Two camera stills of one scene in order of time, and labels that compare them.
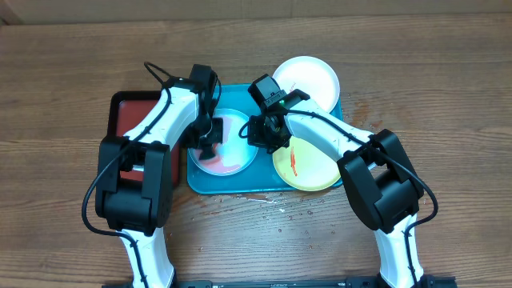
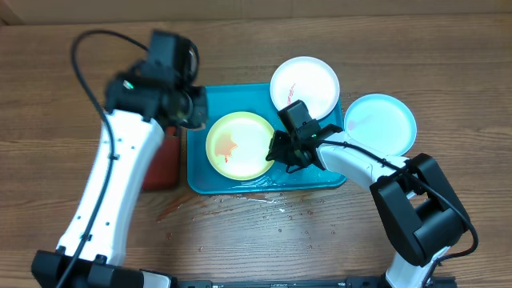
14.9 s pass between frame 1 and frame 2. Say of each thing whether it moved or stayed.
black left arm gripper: moved
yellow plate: moved
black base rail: stayed
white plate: stayed
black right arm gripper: moved
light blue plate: moved
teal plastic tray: stayed
